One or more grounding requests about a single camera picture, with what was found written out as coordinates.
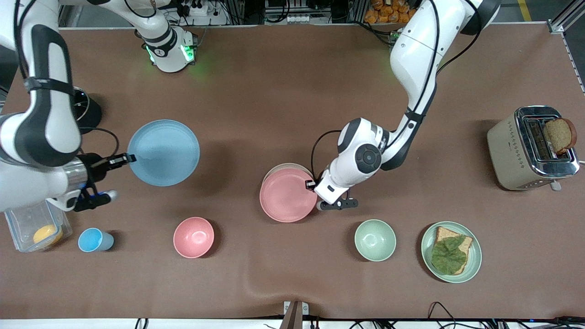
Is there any pink plate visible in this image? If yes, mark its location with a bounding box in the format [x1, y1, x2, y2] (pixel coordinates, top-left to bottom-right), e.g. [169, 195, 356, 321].
[259, 168, 318, 223]

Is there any white power strip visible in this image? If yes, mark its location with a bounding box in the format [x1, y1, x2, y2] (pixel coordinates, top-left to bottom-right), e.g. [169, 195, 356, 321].
[166, 2, 230, 27]

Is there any yellow round food item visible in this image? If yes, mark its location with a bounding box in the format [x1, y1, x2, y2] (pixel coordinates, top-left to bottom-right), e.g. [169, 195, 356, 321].
[33, 224, 64, 246]

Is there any beige chrome toaster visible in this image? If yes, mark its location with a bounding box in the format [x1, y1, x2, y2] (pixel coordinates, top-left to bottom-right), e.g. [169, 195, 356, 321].
[487, 106, 581, 191]

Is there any metal mounting bracket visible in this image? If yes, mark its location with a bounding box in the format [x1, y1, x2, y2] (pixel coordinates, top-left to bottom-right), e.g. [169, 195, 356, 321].
[283, 301, 309, 329]

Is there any aluminium frame profile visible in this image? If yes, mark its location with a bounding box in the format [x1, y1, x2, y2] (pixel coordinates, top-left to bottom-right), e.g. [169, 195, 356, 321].
[548, 0, 585, 35]

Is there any bag of orange buns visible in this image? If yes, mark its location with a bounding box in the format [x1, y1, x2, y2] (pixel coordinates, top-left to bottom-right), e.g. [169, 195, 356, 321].
[364, 0, 423, 24]

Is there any blue cup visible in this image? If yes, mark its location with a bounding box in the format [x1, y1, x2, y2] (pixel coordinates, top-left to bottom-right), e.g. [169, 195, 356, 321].
[78, 228, 115, 253]

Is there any clear plastic container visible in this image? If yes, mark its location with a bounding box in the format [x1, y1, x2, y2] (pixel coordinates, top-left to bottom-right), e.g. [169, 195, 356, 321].
[5, 199, 73, 253]

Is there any green bowl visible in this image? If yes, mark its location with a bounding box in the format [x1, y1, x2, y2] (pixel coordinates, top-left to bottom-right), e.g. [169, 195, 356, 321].
[354, 219, 397, 262]

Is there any glass saucepan lid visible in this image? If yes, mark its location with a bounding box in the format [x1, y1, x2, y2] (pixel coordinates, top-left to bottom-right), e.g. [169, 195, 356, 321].
[73, 89, 90, 122]

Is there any pink bowl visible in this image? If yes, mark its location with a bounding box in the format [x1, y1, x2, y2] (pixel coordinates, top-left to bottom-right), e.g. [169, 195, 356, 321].
[173, 217, 215, 259]

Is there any beige plate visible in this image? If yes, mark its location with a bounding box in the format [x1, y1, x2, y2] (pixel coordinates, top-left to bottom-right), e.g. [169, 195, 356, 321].
[264, 163, 314, 181]

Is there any dark saucepan with blue handle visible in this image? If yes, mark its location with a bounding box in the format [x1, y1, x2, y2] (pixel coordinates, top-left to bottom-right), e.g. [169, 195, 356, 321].
[73, 86, 103, 135]

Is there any blue plate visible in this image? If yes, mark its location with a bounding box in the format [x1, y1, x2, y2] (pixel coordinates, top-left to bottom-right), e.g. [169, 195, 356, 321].
[127, 119, 201, 187]

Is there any green plate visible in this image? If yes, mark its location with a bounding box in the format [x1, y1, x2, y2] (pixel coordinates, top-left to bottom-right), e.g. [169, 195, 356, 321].
[421, 221, 483, 284]

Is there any green lettuce leaf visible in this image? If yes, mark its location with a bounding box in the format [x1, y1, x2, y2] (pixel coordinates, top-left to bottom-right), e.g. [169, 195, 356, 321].
[431, 235, 468, 276]

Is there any brown bread slice in toaster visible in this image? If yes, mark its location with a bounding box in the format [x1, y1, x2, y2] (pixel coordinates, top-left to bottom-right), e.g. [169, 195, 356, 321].
[543, 118, 578, 155]

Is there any bread slice on plate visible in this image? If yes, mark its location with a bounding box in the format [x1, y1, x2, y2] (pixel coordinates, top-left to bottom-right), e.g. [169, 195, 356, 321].
[432, 226, 473, 276]

